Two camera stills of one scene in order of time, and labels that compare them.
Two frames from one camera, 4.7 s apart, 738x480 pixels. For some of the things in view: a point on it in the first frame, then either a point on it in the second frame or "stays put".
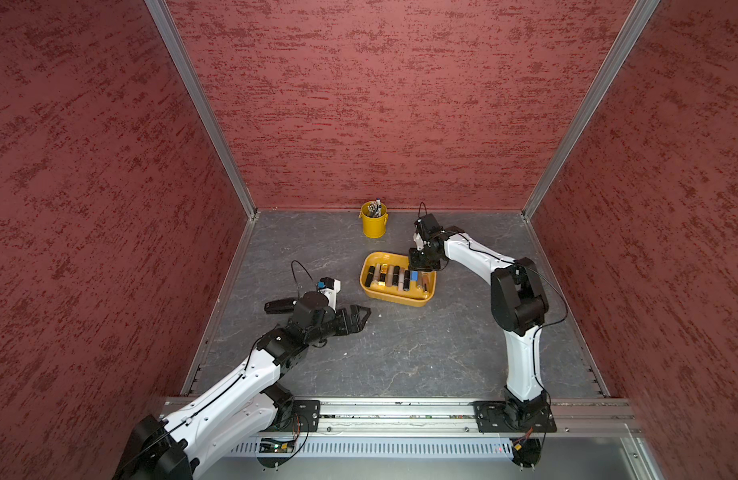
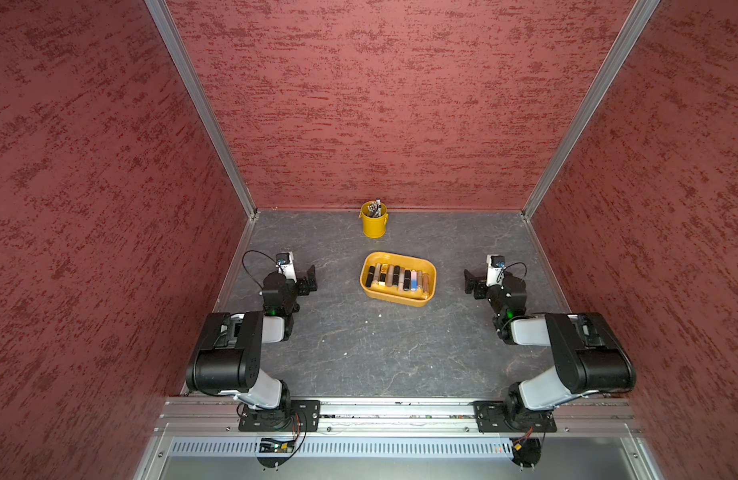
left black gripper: (356, 326) -> (302, 283)
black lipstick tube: (369, 277) stays put
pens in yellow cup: (375, 208) stays put
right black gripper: (417, 265) -> (470, 284)
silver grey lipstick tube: (377, 273) stays put
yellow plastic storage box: (414, 297) stays put
